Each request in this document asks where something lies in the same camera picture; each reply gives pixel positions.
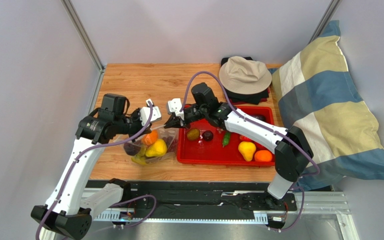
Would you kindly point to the yellow pear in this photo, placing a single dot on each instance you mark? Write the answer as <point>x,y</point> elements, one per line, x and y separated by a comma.
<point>247,149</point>

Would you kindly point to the yellow banana bunch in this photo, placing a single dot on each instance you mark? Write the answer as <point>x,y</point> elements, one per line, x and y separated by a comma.
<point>140,158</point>

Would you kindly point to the blue yellow striped pillow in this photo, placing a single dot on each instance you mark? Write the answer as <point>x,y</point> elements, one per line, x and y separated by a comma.
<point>316,93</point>

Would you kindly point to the orange fruit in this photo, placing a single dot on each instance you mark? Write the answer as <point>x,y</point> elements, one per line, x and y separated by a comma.
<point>264,156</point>
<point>150,138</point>

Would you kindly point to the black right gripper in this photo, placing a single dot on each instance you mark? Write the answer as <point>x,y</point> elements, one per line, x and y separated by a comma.
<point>190,114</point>

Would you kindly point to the left aluminium frame post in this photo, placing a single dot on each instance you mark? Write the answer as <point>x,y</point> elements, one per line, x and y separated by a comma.
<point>76,20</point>

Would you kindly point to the aluminium frame post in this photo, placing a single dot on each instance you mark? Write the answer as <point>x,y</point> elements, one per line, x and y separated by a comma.
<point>326,18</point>
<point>76,20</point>

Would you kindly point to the dark purple grape bunch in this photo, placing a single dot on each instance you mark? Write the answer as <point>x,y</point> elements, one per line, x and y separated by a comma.
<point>171,143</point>

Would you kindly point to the clear dotted zip top bag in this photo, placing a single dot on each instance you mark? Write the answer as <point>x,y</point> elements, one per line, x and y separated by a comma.
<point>162,132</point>

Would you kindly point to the brown kiwi fruit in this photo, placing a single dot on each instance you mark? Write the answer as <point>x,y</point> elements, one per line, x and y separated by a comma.
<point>193,134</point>

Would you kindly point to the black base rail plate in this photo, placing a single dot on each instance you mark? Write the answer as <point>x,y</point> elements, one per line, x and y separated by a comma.
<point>187,201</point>

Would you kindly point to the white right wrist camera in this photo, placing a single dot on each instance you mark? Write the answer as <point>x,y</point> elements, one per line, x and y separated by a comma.
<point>175,108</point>

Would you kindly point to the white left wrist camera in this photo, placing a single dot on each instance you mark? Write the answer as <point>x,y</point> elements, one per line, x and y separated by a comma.
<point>149,112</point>

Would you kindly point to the red apple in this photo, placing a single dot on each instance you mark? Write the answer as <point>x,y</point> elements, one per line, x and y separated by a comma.
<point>259,146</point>

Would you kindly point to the right aluminium frame post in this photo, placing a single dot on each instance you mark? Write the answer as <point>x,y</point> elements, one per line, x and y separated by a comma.
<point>326,18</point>

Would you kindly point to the small green pepper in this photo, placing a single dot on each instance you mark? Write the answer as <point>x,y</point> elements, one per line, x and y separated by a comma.
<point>226,139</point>

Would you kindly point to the red plastic tray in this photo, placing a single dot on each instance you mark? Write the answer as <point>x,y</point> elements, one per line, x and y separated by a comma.
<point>200,152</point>

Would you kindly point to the yellow lemon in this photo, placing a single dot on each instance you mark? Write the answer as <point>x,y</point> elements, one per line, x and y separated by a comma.
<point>157,149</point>

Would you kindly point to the beige bucket hat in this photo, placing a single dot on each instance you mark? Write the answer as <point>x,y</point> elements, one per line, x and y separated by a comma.
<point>243,76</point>

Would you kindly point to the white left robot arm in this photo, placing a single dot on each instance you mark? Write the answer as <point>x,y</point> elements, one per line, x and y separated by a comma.
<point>78,166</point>

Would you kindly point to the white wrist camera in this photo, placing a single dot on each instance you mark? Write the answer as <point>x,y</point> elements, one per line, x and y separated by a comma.
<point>175,108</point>
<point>149,112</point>

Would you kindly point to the purple eggplant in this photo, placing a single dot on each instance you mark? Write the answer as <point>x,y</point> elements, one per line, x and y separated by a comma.
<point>259,117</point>

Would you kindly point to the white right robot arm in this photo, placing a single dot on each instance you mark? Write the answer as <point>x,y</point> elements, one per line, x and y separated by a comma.
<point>290,147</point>

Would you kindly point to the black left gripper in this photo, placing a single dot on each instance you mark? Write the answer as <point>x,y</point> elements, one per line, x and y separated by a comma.
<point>136,114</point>

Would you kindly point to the dark purple plum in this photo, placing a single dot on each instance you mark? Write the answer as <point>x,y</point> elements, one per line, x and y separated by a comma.
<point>207,135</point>

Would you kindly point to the aluminium base frame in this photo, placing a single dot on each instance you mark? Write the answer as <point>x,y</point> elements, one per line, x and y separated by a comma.
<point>323,215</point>

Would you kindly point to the red strawberry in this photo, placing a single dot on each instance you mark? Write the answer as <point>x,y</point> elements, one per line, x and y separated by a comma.
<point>245,139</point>

